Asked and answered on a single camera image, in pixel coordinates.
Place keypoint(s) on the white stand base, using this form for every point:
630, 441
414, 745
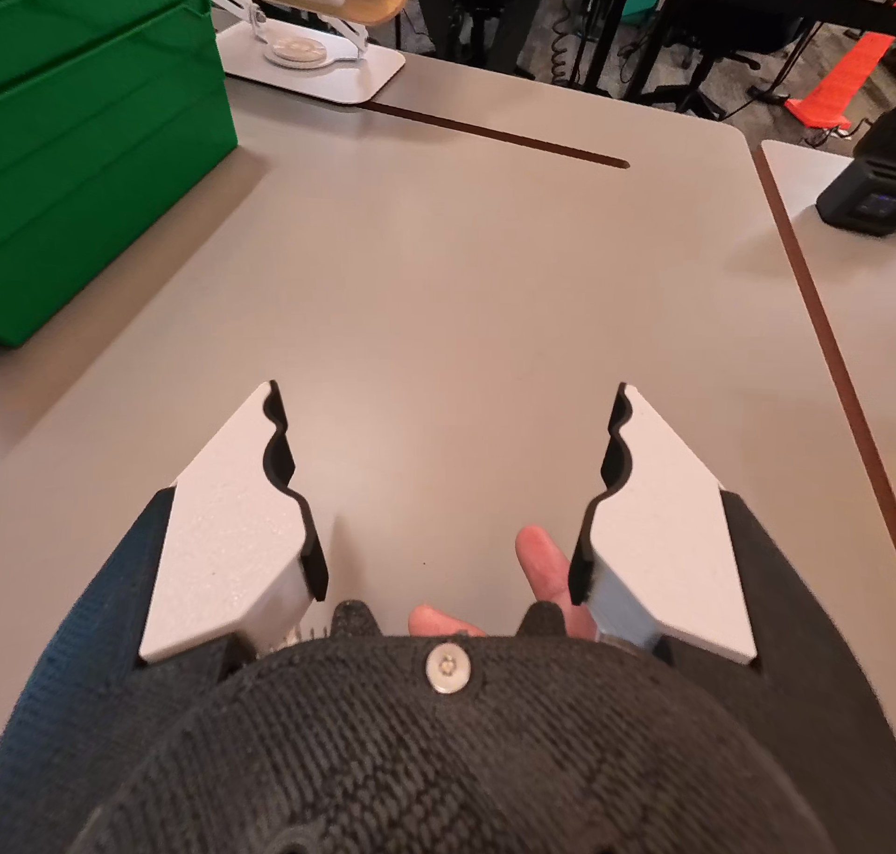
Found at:
350, 74

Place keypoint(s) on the grey neighbour desk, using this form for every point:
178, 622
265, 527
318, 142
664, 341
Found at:
840, 294

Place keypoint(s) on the orange traffic cone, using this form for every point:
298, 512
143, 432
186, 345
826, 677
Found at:
840, 81

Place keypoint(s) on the black device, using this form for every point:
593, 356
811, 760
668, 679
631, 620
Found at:
861, 196

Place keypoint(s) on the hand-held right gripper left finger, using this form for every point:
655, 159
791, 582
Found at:
224, 553

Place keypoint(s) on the person's right hand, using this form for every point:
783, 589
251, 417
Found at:
542, 560

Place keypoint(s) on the black office chair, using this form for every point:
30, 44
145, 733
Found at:
700, 63

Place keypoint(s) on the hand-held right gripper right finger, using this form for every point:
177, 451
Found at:
672, 553

